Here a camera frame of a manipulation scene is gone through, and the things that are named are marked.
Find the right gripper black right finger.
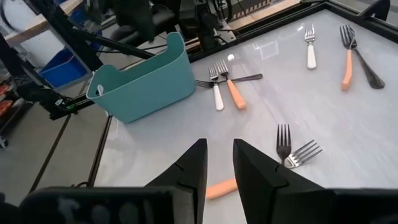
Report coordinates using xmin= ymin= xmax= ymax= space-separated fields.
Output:
xmin=233 ymin=138 xmax=335 ymax=224

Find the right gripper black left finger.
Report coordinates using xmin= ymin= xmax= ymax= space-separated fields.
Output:
xmin=146 ymin=138 xmax=208 ymax=224

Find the orange-handled silver fork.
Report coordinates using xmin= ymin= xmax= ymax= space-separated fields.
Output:
xmin=215 ymin=59 xmax=248 ymax=111
xmin=339 ymin=24 xmax=356 ymax=92
xmin=205 ymin=139 xmax=323 ymax=200

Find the black fork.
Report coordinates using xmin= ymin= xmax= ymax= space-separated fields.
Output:
xmin=195 ymin=73 xmax=264 ymax=89
xmin=275 ymin=124 xmax=292 ymax=166
xmin=345 ymin=24 xmax=386 ymax=90

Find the white-handled silver fork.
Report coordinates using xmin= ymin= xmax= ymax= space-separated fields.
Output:
xmin=303 ymin=23 xmax=317 ymax=70
xmin=208 ymin=65 xmax=225 ymax=112

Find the light teal plastic bin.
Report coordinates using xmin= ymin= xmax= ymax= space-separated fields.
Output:
xmin=86 ymin=31 xmax=197 ymax=124

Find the black office chair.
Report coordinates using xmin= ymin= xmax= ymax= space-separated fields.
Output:
xmin=149 ymin=4 xmax=178 ymax=35

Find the blue plastic crate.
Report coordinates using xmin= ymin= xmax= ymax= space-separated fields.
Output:
xmin=39 ymin=46 xmax=88 ymax=88

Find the black device with green light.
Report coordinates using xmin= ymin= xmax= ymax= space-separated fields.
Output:
xmin=15 ymin=80 xmax=79 ymax=121

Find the person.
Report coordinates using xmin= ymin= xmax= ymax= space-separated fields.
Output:
xmin=108 ymin=0 xmax=156 ymax=43

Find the wooden desk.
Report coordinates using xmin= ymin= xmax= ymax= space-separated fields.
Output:
xmin=4 ymin=0 xmax=82 ymax=47

